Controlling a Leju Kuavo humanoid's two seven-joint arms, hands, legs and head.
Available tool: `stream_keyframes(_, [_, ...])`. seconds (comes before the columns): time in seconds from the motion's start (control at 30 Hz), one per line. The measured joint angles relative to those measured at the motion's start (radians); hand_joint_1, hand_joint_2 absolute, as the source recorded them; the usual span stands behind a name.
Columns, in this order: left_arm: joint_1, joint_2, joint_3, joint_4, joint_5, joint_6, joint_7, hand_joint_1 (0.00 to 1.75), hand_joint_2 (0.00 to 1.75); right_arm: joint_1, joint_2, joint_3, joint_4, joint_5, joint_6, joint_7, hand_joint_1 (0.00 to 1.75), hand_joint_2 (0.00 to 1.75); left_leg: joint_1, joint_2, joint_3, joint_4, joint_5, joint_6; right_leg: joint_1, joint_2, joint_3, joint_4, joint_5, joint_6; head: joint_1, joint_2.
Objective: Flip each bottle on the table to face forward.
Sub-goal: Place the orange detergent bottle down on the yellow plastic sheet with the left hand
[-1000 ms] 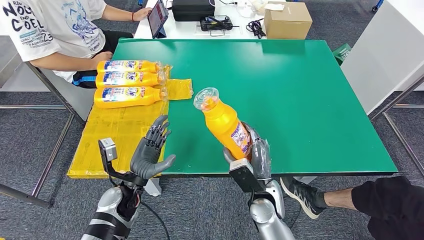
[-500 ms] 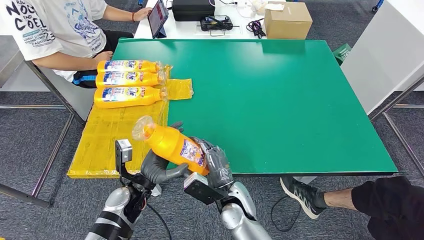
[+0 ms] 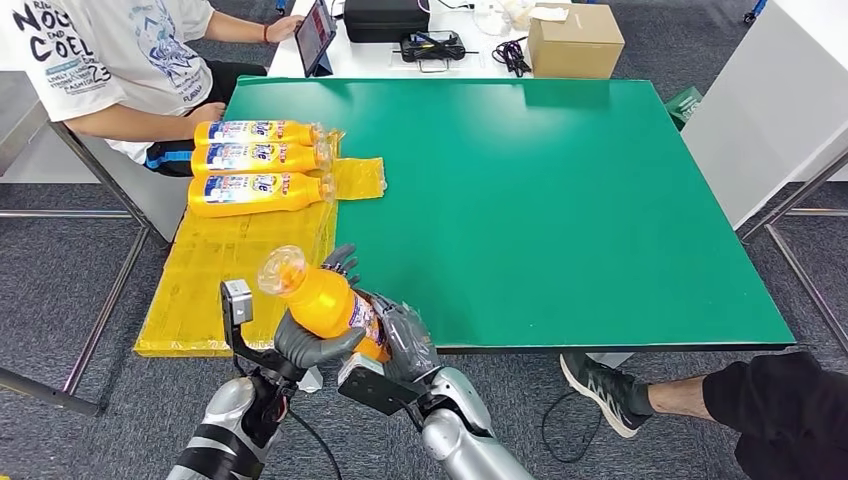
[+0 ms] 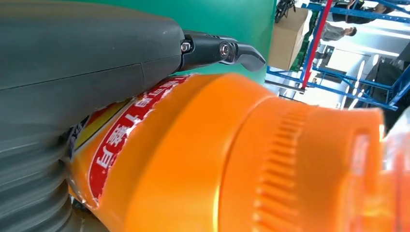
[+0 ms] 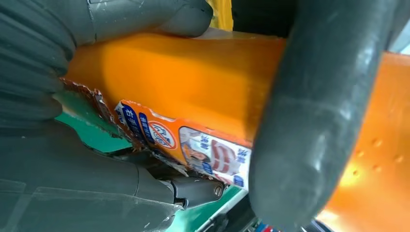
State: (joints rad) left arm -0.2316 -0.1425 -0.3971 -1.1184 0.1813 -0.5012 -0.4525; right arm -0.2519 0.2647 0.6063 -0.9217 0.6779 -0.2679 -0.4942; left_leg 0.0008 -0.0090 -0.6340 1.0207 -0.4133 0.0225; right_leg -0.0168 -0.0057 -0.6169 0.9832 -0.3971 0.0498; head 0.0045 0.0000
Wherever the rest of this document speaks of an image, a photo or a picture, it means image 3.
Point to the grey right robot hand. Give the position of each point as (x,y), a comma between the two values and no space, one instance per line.
(407,344)

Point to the person's left hand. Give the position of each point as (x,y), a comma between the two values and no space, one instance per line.
(285,28)

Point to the person's right hand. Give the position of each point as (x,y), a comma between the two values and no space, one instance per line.
(206,112)

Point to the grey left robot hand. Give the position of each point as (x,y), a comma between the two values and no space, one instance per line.
(311,348)

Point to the orange detergent bottle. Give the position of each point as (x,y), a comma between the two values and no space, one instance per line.
(298,134)
(318,301)
(265,202)
(265,166)

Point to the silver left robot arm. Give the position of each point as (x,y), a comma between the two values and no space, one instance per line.
(225,411)

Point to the blue caster leg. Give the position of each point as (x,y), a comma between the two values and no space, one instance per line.
(281,6)
(755,9)

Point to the black tablet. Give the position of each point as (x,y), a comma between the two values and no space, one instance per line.
(314,33)

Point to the white table leg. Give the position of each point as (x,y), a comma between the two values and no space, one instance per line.
(613,361)
(311,383)

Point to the white desk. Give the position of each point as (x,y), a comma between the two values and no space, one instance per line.
(371,61)

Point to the black carrying case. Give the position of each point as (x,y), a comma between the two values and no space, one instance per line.
(385,20)

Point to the white bench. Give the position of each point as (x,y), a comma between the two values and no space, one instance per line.
(132,199)

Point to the yellow taped cardboard board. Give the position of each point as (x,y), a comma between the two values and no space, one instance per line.
(218,278)

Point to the person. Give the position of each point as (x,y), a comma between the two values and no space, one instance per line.
(782,404)
(99,66)

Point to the black handheld controller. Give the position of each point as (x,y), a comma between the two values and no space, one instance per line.
(432,48)

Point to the clear plastic bag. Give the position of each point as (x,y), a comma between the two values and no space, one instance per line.
(491,20)

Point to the white paper sheet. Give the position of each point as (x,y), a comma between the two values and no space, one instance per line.
(548,14)

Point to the brown cardboard box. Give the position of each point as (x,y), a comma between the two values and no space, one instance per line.
(575,48)

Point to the green bag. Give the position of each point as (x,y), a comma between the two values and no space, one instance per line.
(686,107)

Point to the white side table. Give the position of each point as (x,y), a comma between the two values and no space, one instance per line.
(762,112)

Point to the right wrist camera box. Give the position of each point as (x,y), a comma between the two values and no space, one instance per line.
(374,387)

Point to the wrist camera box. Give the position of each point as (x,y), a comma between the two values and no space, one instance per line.
(374,387)
(236,301)

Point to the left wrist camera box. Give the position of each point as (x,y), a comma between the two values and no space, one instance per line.
(236,301)

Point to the steel frame table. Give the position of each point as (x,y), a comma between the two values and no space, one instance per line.
(66,216)

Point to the steel table frame legs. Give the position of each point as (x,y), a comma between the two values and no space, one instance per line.
(795,197)

